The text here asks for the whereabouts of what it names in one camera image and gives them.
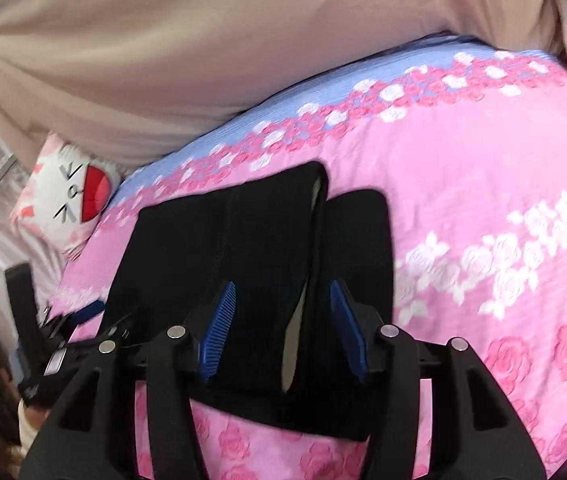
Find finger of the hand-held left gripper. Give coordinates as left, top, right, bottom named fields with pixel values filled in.
left=63, top=299, right=107, bottom=332
left=86, top=309, right=137, bottom=348

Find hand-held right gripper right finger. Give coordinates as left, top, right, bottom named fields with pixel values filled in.
left=328, top=280, right=547, bottom=480

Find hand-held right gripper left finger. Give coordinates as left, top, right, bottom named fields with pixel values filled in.
left=23, top=280, right=238, bottom=480

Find black pants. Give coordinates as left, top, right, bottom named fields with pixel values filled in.
left=97, top=160, right=397, bottom=445

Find person's left forearm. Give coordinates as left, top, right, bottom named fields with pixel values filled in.
left=17, top=402, right=50, bottom=461

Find white cartoon face pillow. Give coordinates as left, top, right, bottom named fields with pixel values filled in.
left=10, top=132, right=125, bottom=262

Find pink rose bed sheet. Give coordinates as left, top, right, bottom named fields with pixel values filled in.
left=46, top=34, right=567, bottom=480

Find beige cloth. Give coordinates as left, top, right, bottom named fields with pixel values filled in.
left=0, top=0, right=567, bottom=171

